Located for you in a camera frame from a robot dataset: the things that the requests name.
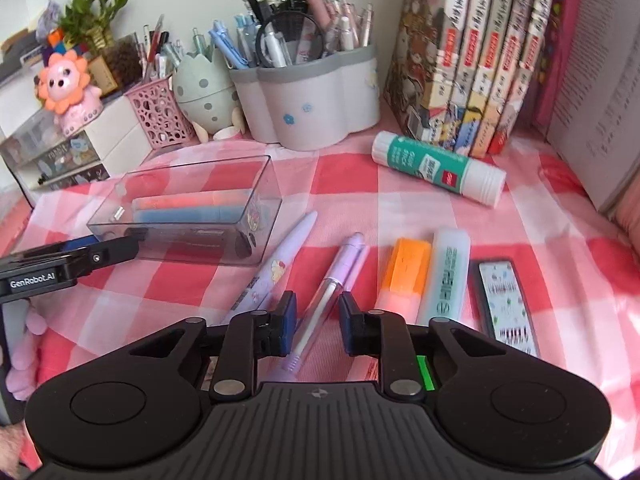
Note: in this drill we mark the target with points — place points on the bunch of teal gel pens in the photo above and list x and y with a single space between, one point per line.
200 42

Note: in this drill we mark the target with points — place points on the colourful block toy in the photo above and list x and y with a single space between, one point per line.
55 40

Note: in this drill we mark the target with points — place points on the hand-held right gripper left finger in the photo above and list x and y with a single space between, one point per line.
287 320

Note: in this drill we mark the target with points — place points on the clear plastic box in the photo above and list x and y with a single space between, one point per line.
257 210

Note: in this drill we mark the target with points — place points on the pink cartoon pencil case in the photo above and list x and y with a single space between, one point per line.
631 220

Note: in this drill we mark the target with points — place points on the green highlighter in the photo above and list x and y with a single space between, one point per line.
445 280

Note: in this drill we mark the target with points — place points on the pink abacus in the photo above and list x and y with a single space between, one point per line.
555 85

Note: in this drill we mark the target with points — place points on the red white checked tablecloth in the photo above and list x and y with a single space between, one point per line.
350 200

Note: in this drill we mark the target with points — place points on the light blue marker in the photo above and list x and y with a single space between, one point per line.
190 216

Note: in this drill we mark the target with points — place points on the green white glue stick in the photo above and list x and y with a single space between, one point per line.
430 165

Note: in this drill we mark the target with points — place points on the grey flower-shaped pen holder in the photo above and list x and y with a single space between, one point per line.
310 105

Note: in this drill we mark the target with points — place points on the pink lion toy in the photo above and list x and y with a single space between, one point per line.
65 80

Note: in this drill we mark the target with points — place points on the paperback comic book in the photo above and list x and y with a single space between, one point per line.
542 20
475 35
497 30
415 60
520 25

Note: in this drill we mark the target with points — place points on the clear lidded storage box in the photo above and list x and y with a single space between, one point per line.
30 130

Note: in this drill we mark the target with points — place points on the lucky bamboo plant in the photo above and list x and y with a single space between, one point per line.
95 15

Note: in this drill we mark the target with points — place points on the bunch of blue white pens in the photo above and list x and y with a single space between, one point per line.
345 30

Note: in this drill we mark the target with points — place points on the purple hanging charm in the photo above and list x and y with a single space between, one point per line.
52 10

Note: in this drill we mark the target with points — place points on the green egg-shaped pen holder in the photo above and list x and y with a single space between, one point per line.
200 95

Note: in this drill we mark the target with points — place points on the white desktop drawer organizer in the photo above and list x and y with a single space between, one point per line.
120 130

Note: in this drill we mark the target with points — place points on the black marker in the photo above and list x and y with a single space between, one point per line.
200 245

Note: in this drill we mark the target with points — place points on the stack of dark grey boxes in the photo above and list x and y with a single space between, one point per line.
20 57

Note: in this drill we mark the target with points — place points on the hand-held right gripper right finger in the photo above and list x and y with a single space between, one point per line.
350 325

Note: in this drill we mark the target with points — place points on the stack of printed paper booklets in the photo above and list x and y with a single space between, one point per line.
600 85

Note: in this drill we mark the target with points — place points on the purple cartoon print pen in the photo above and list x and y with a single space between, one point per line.
285 255

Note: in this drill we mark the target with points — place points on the black rimmed magnifying glass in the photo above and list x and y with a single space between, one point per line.
300 50

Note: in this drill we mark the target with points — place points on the pink highlighter with orange cap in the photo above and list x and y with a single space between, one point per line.
405 270

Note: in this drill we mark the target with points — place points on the purple clear barrel pen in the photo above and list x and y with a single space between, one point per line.
325 300

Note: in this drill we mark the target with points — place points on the pink lattice pen holder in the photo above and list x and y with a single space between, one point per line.
160 110

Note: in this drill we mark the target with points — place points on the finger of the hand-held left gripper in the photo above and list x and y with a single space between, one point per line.
110 252
80 241

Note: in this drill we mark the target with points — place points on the person's left forearm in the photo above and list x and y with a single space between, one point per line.
10 442

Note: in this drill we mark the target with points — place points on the pink plush toy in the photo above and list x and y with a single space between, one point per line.
25 375

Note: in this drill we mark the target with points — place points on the bunch of pencils and pens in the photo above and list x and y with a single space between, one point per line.
157 55

